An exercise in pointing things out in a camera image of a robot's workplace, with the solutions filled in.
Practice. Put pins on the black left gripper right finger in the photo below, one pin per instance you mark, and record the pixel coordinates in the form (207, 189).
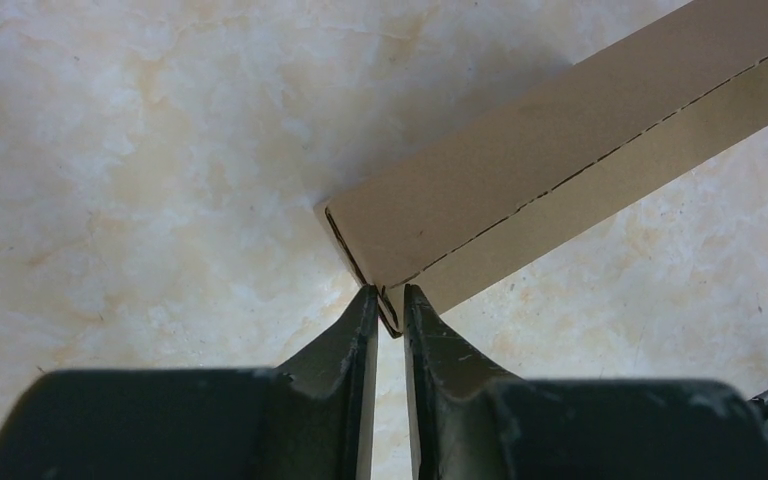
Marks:
(470, 418)

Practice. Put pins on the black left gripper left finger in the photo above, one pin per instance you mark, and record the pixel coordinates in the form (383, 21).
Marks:
(307, 418)

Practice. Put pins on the brown cardboard box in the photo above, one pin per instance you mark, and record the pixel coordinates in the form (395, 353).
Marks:
(481, 203)

